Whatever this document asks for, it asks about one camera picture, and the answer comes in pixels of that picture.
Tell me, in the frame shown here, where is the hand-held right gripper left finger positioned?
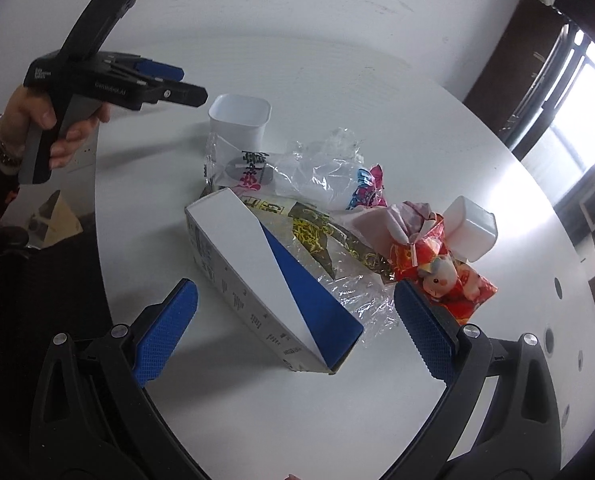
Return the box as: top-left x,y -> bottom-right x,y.
30,278 -> 213,480

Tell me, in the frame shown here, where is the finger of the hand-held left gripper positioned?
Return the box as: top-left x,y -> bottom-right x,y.
136,82 -> 209,109
101,52 -> 185,82

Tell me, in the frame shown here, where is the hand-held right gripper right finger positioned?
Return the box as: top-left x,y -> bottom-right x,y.
382,279 -> 563,480

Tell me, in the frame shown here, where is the white plastic cup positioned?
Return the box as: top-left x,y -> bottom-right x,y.
445,195 -> 499,264
208,94 -> 271,171

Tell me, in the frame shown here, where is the red packet with plush figure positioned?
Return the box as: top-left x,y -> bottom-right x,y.
388,212 -> 499,327

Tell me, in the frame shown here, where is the clear bag with printed label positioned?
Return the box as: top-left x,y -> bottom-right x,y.
202,132 -> 289,200

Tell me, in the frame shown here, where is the white and blue carton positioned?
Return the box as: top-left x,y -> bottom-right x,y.
184,187 -> 365,376

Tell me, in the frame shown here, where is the pink plastic bag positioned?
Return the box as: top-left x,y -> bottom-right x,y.
336,200 -> 444,248

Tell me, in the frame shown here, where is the clear wrapper with yellow print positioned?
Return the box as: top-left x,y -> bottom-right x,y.
247,195 -> 403,333

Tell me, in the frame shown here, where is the pink and blue snack wrapper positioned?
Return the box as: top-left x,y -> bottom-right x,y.
346,164 -> 389,211

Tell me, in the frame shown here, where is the person's left hand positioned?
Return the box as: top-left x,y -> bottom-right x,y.
3,85 -> 101,170

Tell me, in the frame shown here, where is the tan cardboard box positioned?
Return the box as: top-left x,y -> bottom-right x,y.
26,190 -> 84,249

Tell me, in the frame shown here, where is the black chair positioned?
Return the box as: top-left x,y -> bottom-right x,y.
0,226 -> 34,262

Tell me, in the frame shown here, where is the bright window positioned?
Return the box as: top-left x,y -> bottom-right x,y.
520,40 -> 595,206

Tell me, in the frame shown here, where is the dark brown door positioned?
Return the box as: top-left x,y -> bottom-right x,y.
462,0 -> 578,156

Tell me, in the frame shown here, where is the beaded bracelet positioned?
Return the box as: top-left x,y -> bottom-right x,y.
0,116 -> 24,170

